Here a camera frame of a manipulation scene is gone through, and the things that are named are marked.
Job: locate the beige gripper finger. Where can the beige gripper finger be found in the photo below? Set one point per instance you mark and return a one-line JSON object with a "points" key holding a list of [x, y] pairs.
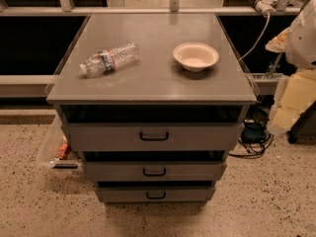
{"points": [[278, 43], [294, 95]]}

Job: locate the grey bottom drawer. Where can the grey bottom drawer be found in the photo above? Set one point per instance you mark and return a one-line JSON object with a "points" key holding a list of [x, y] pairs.
{"points": [[153, 194]]}

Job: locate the grey drawer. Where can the grey drawer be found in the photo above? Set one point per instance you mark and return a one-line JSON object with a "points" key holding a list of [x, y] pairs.
{"points": [[154, 171], [152, 137], [153, 194]]}

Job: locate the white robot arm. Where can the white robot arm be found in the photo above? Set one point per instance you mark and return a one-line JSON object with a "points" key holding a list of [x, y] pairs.
{"points": [[301, 42]]}

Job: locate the grey drawer cabinet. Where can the grey drawer cabinet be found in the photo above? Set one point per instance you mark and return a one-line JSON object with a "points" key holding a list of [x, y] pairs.
{"points": [[154, 89]]}

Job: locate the grey middle drawer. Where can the grey middle drawer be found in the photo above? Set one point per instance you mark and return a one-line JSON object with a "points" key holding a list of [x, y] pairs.
{"points": [[154, 171]]}

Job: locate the grey top drawer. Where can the grey top drawer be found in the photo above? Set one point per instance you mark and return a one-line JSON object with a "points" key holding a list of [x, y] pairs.
{"points": [[152, 137]]}

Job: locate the diagonal metal rod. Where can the diagonal metal rod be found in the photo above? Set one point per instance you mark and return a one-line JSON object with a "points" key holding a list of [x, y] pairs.
{"points": [[272, 67]]}

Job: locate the dark cabinet at right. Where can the dark cabinet at right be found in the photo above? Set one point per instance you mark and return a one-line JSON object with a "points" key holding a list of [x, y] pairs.
{"points": [[305, 127]]}

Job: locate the white power strip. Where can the white power strip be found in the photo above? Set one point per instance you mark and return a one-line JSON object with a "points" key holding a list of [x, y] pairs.
{"points": [[265, 7]]}

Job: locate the blue box on floor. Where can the blue box on floor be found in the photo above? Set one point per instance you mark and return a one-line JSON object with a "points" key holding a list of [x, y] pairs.
{"points": [[253, 133]]}

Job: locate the beige paper bowl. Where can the beige paper bowl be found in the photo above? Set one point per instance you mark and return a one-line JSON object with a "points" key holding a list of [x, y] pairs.
{"points": [[195, 56]]}

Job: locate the clear plastic water bottle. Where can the clear plastic water bottle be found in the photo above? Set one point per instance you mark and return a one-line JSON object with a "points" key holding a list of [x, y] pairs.
{"points": [[109, 59]]}

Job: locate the clear plastic storage bin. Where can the clear plastic storage bin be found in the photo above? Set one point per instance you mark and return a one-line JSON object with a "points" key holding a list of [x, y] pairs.
{"points": [[55, 154]]}

